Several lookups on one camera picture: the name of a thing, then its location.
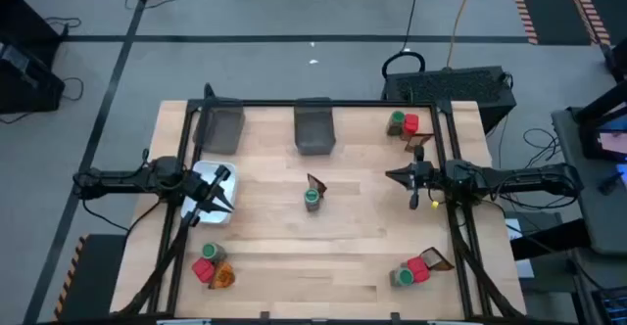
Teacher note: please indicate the black frame bracket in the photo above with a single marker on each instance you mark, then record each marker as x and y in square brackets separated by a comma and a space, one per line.
[265, 315]
[395, 316]

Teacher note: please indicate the red-lidded spice tin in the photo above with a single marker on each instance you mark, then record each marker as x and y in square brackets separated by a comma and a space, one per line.
[418, 267]
[411, 123]
[202, 268]

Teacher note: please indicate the brown orange spice packet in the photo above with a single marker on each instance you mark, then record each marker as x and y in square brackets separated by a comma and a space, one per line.
[316, 184]
[419, 141]
[223, 276]
[436, 260]

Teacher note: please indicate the black laptop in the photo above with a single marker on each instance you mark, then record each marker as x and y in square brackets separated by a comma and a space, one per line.
[612, 308]

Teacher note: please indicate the black equipment case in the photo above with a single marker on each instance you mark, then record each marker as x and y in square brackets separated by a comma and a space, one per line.
[24, 85]
[19, 21]

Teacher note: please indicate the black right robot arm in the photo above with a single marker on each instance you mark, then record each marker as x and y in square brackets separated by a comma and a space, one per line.
[514, 178]

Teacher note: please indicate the white plastic bin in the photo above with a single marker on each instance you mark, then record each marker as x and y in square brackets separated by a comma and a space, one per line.
[218, 217]

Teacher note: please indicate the black aluminium table frame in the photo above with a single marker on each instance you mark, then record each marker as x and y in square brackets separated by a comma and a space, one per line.
[367, 103]

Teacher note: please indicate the black desk beam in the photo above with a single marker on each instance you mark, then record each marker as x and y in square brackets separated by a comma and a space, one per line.
[548, 239]

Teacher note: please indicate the silver aluminium bar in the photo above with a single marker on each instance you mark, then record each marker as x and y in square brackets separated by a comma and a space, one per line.
[453, 322]
[183, 322]

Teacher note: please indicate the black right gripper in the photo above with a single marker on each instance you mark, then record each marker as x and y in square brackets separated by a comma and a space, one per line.
[428, 177]

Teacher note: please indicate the black hazard-striped floor mat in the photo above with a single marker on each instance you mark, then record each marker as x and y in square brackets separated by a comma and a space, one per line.
[548, 2]
[98, 276]

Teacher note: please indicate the black monitor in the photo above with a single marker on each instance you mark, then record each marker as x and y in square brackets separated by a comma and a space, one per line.
[588, 119]

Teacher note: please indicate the grey desk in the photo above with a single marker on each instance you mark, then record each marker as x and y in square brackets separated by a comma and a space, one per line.
[588, 207]

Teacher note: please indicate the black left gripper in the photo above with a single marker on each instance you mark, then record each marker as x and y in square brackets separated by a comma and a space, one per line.
[196, 188]

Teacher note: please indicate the black computer case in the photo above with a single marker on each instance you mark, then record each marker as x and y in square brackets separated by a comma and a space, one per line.
[450, 87]

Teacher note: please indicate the green-lidded spice jar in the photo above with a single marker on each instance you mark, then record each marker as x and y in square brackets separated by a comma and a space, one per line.
[397, 118]
[404, 277]
[311, 197]
[210, 250]

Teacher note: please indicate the dark grey plastic bin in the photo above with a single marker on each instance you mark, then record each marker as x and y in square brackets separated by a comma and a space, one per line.
[314, 129]
[220, 129]

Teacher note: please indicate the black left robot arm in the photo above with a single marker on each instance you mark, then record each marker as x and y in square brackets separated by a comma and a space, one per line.
[122, 180]

